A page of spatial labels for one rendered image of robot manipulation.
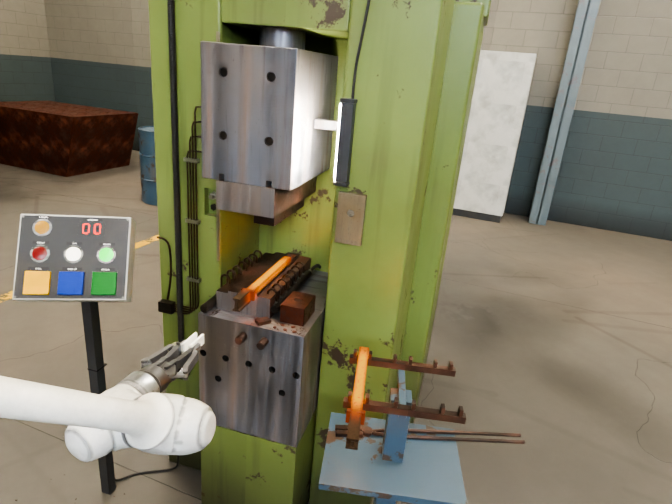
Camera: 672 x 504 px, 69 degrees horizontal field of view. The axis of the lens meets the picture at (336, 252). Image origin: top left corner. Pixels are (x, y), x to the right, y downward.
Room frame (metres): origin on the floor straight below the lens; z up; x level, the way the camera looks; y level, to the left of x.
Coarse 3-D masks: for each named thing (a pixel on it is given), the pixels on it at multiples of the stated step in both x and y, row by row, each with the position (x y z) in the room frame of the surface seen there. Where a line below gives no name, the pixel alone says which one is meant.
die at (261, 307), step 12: (276, 252) 1.89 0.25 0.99; (288, 252) 1.88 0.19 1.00; (264, 264) 1.75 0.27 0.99; (288, 264) 1.75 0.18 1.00; (300, 264) 1.78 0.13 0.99; (240, 276) 1.64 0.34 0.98; (252, 276) 1.63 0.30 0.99; (276, 276) 1.63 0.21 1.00; (228, 288) 1.53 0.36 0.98; (240, 288) 1.52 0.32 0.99; (264, 288) 1.53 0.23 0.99; (276, 288) 1.54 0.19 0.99; (288, 288) 1.62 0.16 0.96; (216, 300) 1.50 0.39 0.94; (228, 300) 1.49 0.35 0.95; (264, 300) 1.46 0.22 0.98; (240, 312) 1.48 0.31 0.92; (252, 312) 1.47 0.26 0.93; (264, 312) 1.46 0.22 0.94
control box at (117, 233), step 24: (24, 216) 1.49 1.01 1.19; (48, 216) 1.50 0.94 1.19; (72, 216) 1.52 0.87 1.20; (96, 216) 1.53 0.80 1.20; (24, 240) 1.45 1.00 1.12; (48, 240) 1.46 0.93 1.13; (72, 240) 1.48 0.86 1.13; (96, 240) 1.49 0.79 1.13; (120, 240) 1.51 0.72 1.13; (24, 264) 1.41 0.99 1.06; (48, 264) 1.43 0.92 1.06; (72, 264) 1.44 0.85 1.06; (96, 264) 1.45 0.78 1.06; (120, 264) 1.47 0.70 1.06; (120, 288) 1.43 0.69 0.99
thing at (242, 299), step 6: (282, 258) 1.79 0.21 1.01; (288, 258) 1.79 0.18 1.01; (276, 264) 1.72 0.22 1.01; (282, 264) 1.72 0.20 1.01; (270, 270) 1.66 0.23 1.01; (276, 270) 1.66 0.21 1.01; (264, 276) 1.60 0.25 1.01; (270, 276) 1.61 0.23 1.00; (258, 282) 1.54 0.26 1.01; (264, 282) 1.56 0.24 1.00; (252, 288) 1.49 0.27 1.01; (258, 288) 1.51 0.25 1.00; (240, 294) 1.41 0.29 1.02; (246, 294) 1.42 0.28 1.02; (252, 294) 1.45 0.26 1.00; (240, 300) 1.40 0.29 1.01; (246, 300) 1.44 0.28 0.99; (252, 300) 1.45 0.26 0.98; (234, 306) 1.38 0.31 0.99; (240, 306) 1.40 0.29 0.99
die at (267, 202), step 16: (224, 192) 1.50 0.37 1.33; (240, 192) 1.48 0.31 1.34; (256, 192) 1.47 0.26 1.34; (272, 192) 1.46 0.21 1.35; (288, 192) 1.57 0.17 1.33; (304, 192) 1.73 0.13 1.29; (224, 208) 1.50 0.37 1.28; (240, 208) 1.48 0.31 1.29; (256, 208) 1.47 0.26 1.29; (272, 208) 1.46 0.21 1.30; (288, 208) 1.58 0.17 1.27
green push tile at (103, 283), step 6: (96, 276) 1.43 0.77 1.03; (102, 276) 1.43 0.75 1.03; (108, 276) 1.44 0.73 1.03; (114, 276) 1.44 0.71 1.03; (96, 282) 1.42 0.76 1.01; (102, 282) 1.42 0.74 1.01; (108, 282) 1.43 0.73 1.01; (114, 282) 1.43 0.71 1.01; (96, 288) 1.41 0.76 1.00; (102, 288) 1.41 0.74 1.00; (108, 288) 1.42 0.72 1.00; (114, 288) 1.42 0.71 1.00; (96, 294) 1.40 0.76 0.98; (102, 294) 1.41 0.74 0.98; (108, 294) 1.41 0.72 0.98; (114, 294) 1.41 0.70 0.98
